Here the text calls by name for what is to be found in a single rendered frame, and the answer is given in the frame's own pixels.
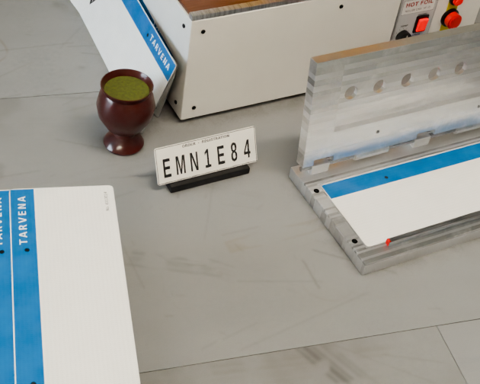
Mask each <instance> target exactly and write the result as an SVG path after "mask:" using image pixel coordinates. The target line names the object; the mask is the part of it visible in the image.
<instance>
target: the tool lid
mask: <svg viewBox="0 0 480 384"><path fill-rule="evenodd" d="M460 62H464V65H463V67H462V68H461V69H460V70H459V71H458V72H455V68H456V66H457V65H458V64H459V63H460ZM436 67H437V68H438V70H437V74H436V75H435V76H434V77H432V78H428V76H429V73H430V71H431V70H432V69H434V68H436ZM409 73H411V78H410V79H409V81H408V82H407V83H405V84H403V85H402V79H403V77H404V76H405V75H407V74H409ZM379 80H383V85H382V87H381V88H380V89H378V90H376V91H374V90H373V87H374V85H375V84H376V83H377V82H378V81H379ZM351 86H355V91H354V93H353V94H352V95H351V96H349V97H345V96H344V95H345V92H346V90H347V89H348V88H349V87H351ZM477 128H480V23H477V24H470V25H466V26H462V27H455V28H451V29H447V30H440V31H436V32H433V33H428V34H422V35H417V36H413V37H406V38H402V39H399V40H392V41H388V42H384V43H377V44H373V45H369V46H362V47H358V48H354V49H350V50H343V51H339V52H335V53H329V54H325V55H320V56H313V57H311V58H310V64H309V75H308V81H307V87H306V98H305V103H304V109H303V116H302V126H301V132H300V138H299V148H298V155H297V160H296V162H297V163H298V164H299V165H300V166H301V167H302V168H307V167H310V166H313V164H314V160H317V159H320V158H326V157H330V158H331V160H332V161H334V160H337V159H340V158H345V157H348V156H352V155H355V157H354V158H353V160H358V159H361V158H366V157H370V156H373V155H378V154H381V153H384V152H388V150H389V146H392V145H395V144H399V143H402V142H407V141H410V140H413V139H417V135H418V134H419V133H423V132H427V131H431V132H432V133H433V134H437V133H442V132H446V131H449V130H454V129H456V132H453V133H454V134H457V133H462V132H465V131H469V130H474V129H477Z"/></svg>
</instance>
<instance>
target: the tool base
mask: <svg viewBox="0 0 480 384"><path fill-rule="evenodd" d="M453 132H456V129H454V130H449V131H446V132H442V133H437V134H433V133H432V132H423V133H419V134H418V135H417V139H413V140H410V141H407V142H402V143H399V144H395V145H392V146H389V150H388V152H384V153H381V154H378V155H373V156H370V157H366V158H361V159H358V160H353V158H354V157H355V155H352V156H348V157H345V158H340V159H337V160H334V161H332V160H331V158H330V157H329V158H320V159H317V160H314V164H313V166H310V167H307V168H302V167H301V166H300V165H297V166H294V167H291V169H290V175H289V178H290V179H291V181H292V182H293V183H294V184H295V185H296V187H297V188H298V190H299V191H300V193H301V194H302V195H303V196H304V197H305V199H306V201H307V202H308V203H309V205H310V206H311V208H313V210H314V211H315V213H316V214H317V215H318V217H319V218H320V220H321V221H322V222H323V223H324V225H325V226H326V228H327V229H328V231H329V232H330V233H331V234H332V235H333V237H334V238H335V240H336V241H337V242H338V244H339V245H340V246H341V248H342V249H343V250H344V252H345V253H346V255H347V256H348V257H349V258H350V260H351V261H352V262H353V264H354V265H355V267H356V268H357V269H358V271H359V272H360V273H361V275H364V274H368V273H372V272H374V271H377V270H381V269H383V268H386V267H390V266H392V265H396V264H400V263H402V262H405V261H409V260H411V259H414V258H419V257H421V256H424V255H426V254H430V253H433V252H435V251H440V250H443V249H445V248H449V247H452V246H454V245H459V244H462V243H464V242H468V241H471V240H473V239H476V238H480V219H476V220H472V221H470V222H466V223H463V224H460V225H457V226H454V227H450V228H448V229H444V230H441V231H438V232H434V233H431V234H429V235H424V236H421V237H419V238H414V239H412V240H409V241H406V242H402V243H399V244H397V245H392V246H389V247H388V245H387V244H386V243H385V242H384V243H382V244H378V245H374V246H372V247H367V246H365V244H364V243H363V242H362V241H361V239H360V238H359V236H358V235H357V234H356V232H355V231H354V230H353V229H352V228H351V226H350V225H349V223H348V222H347V220H346V219H345V218H344V217H343V216H342V215H341V213H340V212H339V210H338V209H337V208H336V206H335V205H334V204H333V203H332V202H331V200H330V199H329V197H328V196H327V195H326V193H325V192H324V191H323V190H322V185H323V184H327V183H330V182H333V181H338V180H341V179H345V178H349V177H353V176H355V175H359V174H364V173H367V172H370V171H375V170H378V169H381V168H386V167H389V166H393V165H397V164H401V163H403V162H409V161H412V160H415V159H418V158H423V157H426V156H429V155H434V154H437V153H441V152H445V151H449V150H452V149H457V148H460V147H463V146H468V145H471V144H474V143H477V142H480V128H477V129H474V130H469V131H465V132H462V133H457V134H454V133H453ZM314 189H318V190H319V192H318V193H315V192H314ZM352 239H356V240H357V243H356V244H354V243H353V242H352Z"/></svg>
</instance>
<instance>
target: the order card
mask: <svg viewBox="0 0 480 384"><path fill-rule="evenodd" d="M154 154H155V167H156V174H157V182H158V185H163V184H169V183H172V182H175V181H181V180H184V179H188V178H193V177H196V176H200V175H203V174H209V173H212V172H215V171H221V170H224V169H227V168H233V167H236V166H239V165H245V164H248V163H252V162H256V161H257V160H258V159H257V148H256V137H255V127H254V126H249V127H245V128H242V129H238V130H233V131H228V132H225V133H219V134H216V135H212V136H206V137H203V138H199V139H193V140H190V141H186V142H180V143H176V144H173V145H169V146H163V147H160V148H157V149H154Z"/></svg>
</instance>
